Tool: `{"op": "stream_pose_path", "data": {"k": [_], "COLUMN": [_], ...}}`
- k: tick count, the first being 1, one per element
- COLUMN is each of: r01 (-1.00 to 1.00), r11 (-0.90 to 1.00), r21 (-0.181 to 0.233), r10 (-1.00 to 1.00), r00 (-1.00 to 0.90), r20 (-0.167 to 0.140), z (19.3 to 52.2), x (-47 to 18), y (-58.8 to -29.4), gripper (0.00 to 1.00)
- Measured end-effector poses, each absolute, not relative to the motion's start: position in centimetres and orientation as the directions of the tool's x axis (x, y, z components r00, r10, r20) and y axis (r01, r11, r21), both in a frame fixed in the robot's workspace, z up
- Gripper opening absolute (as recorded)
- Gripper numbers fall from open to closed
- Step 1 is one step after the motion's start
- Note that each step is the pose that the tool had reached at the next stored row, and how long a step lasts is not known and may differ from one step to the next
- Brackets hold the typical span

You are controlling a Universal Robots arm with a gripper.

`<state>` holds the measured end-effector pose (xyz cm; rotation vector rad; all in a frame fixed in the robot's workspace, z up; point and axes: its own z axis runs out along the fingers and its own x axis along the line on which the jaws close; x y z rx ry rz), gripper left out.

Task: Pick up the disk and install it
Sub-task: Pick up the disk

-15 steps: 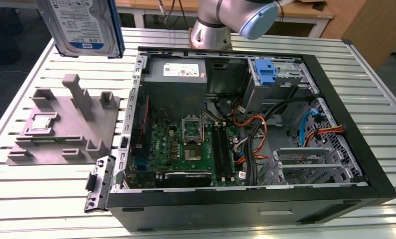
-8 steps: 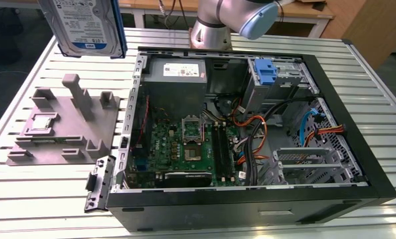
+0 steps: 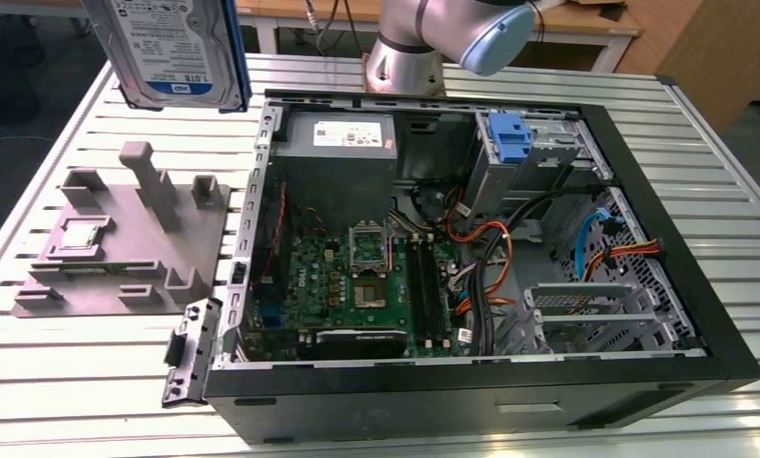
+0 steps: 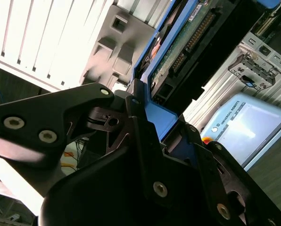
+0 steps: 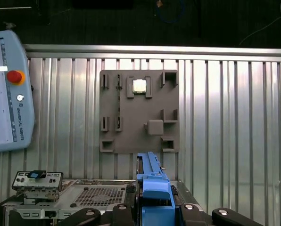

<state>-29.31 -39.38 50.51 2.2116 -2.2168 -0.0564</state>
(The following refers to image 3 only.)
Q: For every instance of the hard disk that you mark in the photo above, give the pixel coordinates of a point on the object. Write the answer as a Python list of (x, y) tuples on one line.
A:
[(163, 47)]

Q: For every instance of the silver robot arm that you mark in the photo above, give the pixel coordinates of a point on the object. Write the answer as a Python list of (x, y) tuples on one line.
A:
[(404, 57)]

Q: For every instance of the silver disk bay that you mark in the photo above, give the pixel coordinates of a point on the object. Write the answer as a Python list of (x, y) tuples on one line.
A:
[(609, 288)]

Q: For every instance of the silver power supply unit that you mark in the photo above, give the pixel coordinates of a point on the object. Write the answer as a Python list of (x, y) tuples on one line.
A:
[(342, 191)]

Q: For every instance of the black RAM slot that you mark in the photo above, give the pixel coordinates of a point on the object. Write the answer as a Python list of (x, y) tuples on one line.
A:
[(432, 286), (415, 286), (423, 286), (442, 286)]

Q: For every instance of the CPU socket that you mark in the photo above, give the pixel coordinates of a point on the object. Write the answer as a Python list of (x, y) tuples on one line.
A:
[(374, 296)]

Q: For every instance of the green motherboard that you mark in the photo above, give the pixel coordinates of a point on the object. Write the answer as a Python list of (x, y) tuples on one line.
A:
[(319, 305)]

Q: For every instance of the silver drive cage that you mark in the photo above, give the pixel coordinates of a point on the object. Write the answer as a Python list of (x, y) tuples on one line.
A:
[(491, 191)]

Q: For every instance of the black graphics card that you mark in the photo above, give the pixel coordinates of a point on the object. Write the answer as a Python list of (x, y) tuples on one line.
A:
[(360, 341)]

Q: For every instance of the blue expansion slot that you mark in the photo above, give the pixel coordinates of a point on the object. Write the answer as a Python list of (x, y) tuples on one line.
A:
[(271, 317)]

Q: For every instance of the blue plastic drive carrier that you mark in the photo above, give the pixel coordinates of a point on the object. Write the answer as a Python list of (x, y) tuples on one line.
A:
[(510, 138)]

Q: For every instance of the black PC case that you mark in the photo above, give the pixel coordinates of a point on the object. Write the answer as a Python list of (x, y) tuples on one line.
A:
[(418, 405)]

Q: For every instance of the grey parts rack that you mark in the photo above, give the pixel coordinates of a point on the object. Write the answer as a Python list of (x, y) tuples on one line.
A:
[(138, 248)]

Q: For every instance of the grey expansion card retainer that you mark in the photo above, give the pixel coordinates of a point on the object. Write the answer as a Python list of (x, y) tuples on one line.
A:
[(191, 353)]

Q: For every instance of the green RAM stick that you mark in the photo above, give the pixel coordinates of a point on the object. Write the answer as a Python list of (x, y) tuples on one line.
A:
[(89, 273)]

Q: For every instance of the silver CPU chip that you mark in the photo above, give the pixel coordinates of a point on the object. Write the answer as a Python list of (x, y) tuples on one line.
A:
[(76, 238)]

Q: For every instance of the brown wooden cabinet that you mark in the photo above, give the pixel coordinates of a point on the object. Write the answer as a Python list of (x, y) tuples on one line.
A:
[(705, 62)]

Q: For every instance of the wooden desk white frame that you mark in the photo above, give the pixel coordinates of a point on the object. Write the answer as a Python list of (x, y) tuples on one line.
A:
[(597, 24)]

